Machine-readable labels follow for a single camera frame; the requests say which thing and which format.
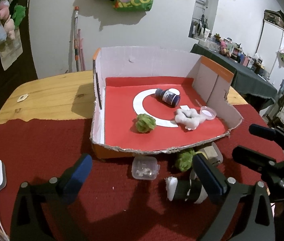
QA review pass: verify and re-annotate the green plush toy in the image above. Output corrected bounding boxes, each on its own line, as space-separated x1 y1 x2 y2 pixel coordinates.
12 4 26 29

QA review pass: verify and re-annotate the black and white sock roll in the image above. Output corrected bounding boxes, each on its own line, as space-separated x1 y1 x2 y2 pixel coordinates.
165 169 208 204

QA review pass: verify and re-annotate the beige hanging cloth bag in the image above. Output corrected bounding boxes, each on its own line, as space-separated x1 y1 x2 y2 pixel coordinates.
0 29 23 71

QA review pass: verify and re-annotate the white fluffy star plush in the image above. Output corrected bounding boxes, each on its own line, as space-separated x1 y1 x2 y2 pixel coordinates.
175 108 206 131

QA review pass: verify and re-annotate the red table cloth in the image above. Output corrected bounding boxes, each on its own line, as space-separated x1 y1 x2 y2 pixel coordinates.
0 102 284 241

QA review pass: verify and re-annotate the dark blue paint bottle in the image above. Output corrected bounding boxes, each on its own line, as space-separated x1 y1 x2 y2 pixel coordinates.
155 88 181 107

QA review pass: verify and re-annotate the open cardboard box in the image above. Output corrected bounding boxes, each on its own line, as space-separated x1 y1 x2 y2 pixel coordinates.
90 46 243 159

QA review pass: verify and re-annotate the clear round plastic lid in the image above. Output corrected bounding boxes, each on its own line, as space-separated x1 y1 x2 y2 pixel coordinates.
200 106 216 120

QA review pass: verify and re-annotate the orange tipped metal pole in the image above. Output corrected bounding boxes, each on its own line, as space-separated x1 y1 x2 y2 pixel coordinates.
74 6 79 72

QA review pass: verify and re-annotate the pink stick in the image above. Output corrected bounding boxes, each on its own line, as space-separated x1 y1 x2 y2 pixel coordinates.
78 29 85 71

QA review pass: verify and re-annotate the white refrigerator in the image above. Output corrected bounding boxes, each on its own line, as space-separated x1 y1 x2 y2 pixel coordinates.
256 21 284 91

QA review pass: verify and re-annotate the green fuzzy ball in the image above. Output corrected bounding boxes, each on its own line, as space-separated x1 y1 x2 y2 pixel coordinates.
175 149 196 172
135 114 156 133

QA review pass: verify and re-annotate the small white sticker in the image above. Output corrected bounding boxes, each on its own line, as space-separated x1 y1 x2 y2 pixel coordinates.
17 94 29 102

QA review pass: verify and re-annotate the dark green covered side table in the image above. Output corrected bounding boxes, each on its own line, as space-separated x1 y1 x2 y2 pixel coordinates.
191 44 277 111

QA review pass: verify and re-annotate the small clear plastic box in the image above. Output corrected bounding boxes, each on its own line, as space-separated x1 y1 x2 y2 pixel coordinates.
131 156 160 181

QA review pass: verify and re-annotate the grey square case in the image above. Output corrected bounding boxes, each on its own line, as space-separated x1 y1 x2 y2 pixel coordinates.
198 142 223 166

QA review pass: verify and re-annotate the pink plush toy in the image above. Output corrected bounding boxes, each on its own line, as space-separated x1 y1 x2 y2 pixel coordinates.
0 0 16 40

